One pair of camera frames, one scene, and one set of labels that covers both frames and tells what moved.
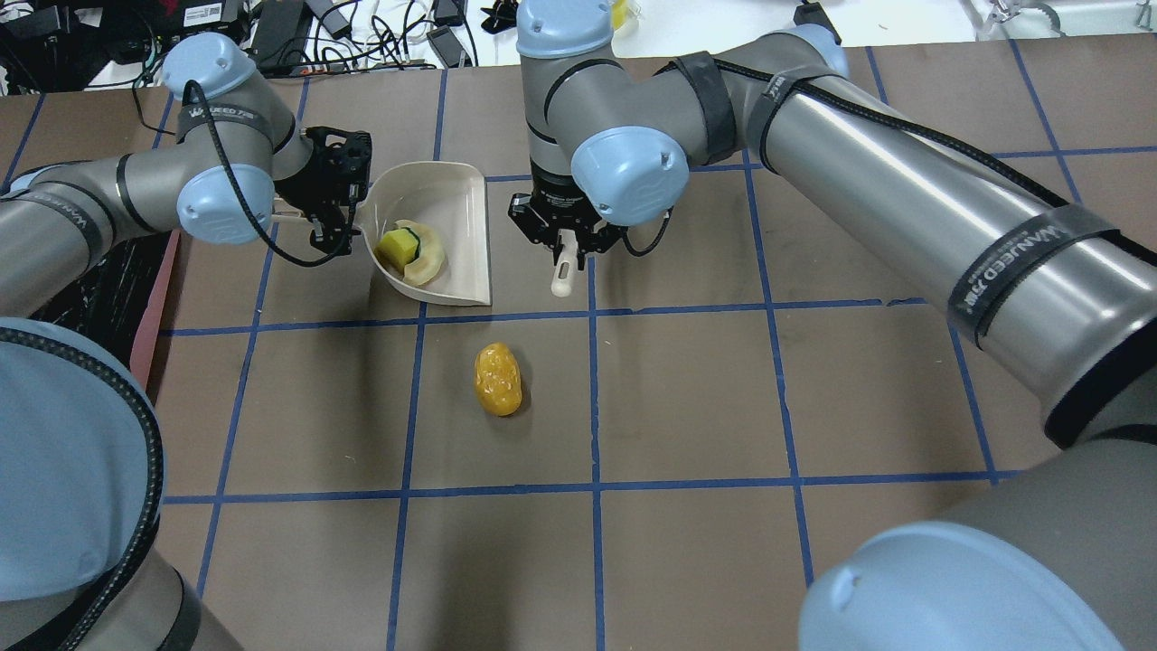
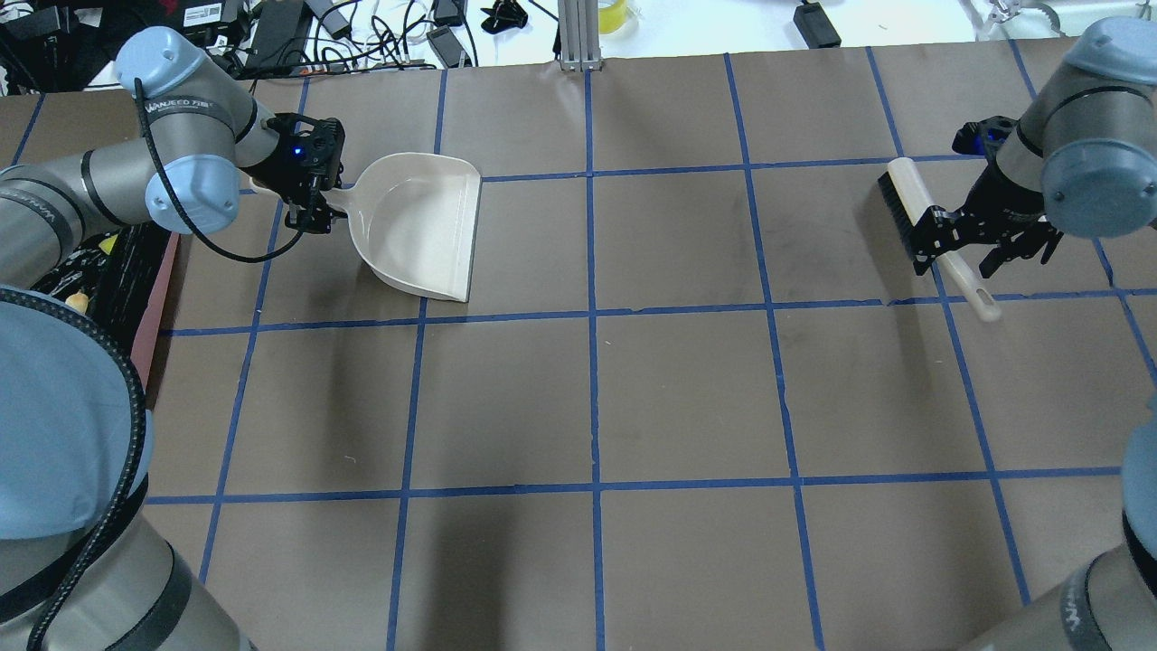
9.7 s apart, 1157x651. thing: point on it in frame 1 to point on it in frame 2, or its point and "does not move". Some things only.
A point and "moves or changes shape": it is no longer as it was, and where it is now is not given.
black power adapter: [278, 37] does not move
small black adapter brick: [813, 14] does not move
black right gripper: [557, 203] to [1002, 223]
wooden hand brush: [561, 285] moves or changes shape
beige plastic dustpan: [449, 200] moves or changes shape
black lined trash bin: [120, 298] does not move
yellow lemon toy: [498, 379] moves or changes shape
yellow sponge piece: [394, 249] moves or changes shape
